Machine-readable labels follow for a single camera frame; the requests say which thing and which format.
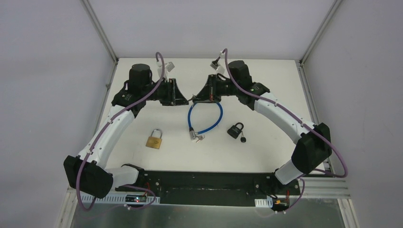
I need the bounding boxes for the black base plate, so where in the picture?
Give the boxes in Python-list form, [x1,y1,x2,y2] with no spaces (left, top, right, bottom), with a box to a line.
[132,170,300,207]

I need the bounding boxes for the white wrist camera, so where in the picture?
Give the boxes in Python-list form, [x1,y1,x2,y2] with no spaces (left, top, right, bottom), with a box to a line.
[210,55,225,75]
[156,61,175,81]

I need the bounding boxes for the brass padlock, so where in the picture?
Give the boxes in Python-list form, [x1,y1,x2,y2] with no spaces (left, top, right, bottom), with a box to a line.
[145,129,163,149]

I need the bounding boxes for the cable lock silver keys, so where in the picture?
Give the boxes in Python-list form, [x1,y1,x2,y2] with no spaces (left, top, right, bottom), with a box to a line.
[195,134,205,143]

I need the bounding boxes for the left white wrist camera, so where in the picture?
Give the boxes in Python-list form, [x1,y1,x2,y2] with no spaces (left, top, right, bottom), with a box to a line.
[156,61,175,81]

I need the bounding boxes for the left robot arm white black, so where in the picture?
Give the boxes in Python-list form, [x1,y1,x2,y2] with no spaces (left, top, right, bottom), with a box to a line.
[63,62,189,199]

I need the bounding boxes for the small black padlock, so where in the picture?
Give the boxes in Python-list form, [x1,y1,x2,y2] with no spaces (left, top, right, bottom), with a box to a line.
[227,122,244,139]

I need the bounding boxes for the blue cable lock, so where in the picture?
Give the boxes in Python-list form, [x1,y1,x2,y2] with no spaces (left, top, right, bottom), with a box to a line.
[187,103,224,141]

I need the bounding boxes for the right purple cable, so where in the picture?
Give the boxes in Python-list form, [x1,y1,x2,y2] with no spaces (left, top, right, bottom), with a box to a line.
[221,48,349,179]

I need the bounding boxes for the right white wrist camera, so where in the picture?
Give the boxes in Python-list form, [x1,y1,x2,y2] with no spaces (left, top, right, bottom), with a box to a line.
[210,55,225,75]

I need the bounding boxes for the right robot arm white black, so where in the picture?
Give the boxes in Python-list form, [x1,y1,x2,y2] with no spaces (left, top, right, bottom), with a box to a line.
[192,60,332,185]

